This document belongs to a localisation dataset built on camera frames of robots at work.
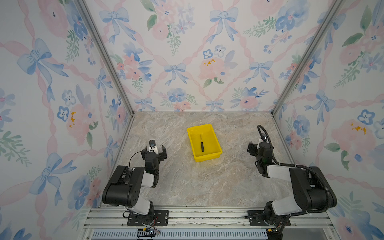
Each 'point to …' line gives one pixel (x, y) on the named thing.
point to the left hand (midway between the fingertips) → (155, 145)
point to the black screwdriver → (202, 144)
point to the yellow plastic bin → (212, 149)
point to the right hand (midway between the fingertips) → (259, 142)
